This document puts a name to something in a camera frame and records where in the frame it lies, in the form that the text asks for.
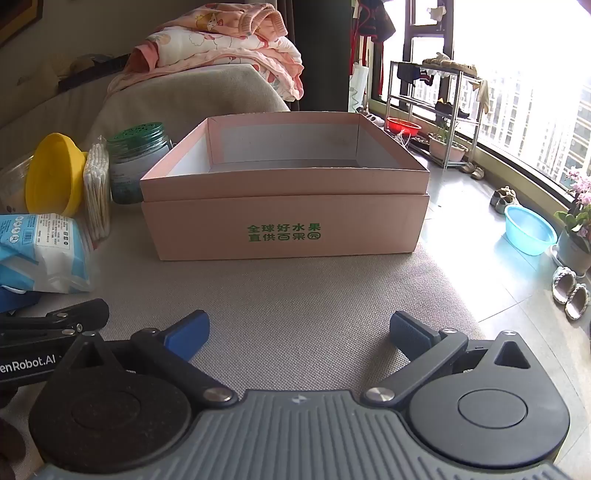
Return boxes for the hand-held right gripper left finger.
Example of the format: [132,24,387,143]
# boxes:
[59,310,237,409]

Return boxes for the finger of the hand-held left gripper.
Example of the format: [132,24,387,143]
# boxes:
[0,298,110,346]

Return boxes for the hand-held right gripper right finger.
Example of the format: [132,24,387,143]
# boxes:
[362,311,539,408]

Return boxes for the yellow plastic lid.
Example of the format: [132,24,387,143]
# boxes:
[25,133,88,217]

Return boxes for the pink cardboard box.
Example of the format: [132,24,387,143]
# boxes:
[139,112,431,262]

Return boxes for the white blue wet wipes packet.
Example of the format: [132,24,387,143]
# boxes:
[0,213,94,296]

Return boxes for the cotton swab pack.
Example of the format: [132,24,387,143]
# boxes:
[83,136,113,241]

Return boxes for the clear plastic container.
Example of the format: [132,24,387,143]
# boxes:
[0,154,42,215]

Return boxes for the blue basin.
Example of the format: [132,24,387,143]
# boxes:
[504,204,558,257]

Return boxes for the grey slipper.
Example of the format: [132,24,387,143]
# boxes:
[565,282,590,321]
[553,266,578,305]

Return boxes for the beige shoes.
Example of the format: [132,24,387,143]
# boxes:
[490,186,518,214]

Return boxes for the potted green plant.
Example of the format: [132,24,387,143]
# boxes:
[427,115,468,163]

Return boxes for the potted pink orchid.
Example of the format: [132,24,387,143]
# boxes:
[553,168,591,278]

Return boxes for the red basin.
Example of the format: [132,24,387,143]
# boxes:
[387,117,423,137]

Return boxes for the dark shoes on rack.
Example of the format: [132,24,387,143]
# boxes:
[434,98,472,119]

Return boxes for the beige sofa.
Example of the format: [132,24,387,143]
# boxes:
[0,46,293,185]

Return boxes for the metal shoe rack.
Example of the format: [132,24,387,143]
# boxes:
[385,59,489,169]

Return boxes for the white plastic bag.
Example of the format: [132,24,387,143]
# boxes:
[348,62,371,112]

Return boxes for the dark cloth on rack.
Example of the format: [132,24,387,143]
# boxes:
[397,62,435,87]

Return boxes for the gloves on rack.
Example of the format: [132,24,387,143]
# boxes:
[422,52,477,77]

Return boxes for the curtain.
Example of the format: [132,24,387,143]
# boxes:
[283,0,365,114]

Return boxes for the framed picture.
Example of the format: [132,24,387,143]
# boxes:
[0,0,44,47]

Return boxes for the pink printed blanket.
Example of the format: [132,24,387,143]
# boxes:
[173,2,288,47]

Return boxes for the hanging dark clothes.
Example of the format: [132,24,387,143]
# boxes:
[353,0,398,46]

